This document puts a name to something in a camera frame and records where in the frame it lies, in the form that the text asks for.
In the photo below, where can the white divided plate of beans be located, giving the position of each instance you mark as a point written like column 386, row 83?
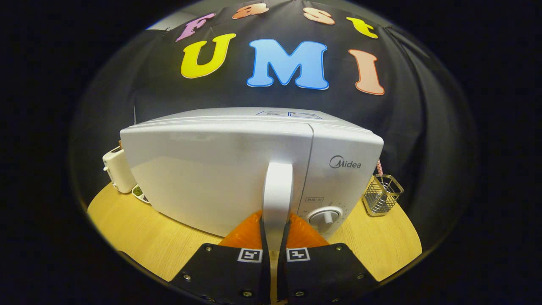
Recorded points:
column 139, row 193

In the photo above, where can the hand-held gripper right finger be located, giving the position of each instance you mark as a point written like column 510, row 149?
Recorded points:
column 322, row 271

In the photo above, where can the black backdrop cloth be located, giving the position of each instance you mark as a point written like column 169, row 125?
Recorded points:
column 423, row 127

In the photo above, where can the white microwave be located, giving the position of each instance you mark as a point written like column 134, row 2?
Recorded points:
column 211, row 169

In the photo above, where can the white toaster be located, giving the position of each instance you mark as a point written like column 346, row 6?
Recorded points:
column 120, row 169

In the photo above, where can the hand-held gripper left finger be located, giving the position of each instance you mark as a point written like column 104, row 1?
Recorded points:
column 220, row 271

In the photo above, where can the red striped straw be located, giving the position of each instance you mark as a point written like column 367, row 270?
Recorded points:
column 379, row 168

